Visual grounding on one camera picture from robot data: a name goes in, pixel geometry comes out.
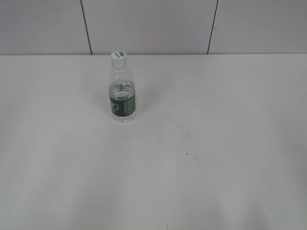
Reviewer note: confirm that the clear plastic water bottle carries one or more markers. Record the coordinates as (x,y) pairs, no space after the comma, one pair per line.
(122,93)

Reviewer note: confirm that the white green bottle cap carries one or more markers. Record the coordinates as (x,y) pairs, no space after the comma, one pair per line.
(118,59)

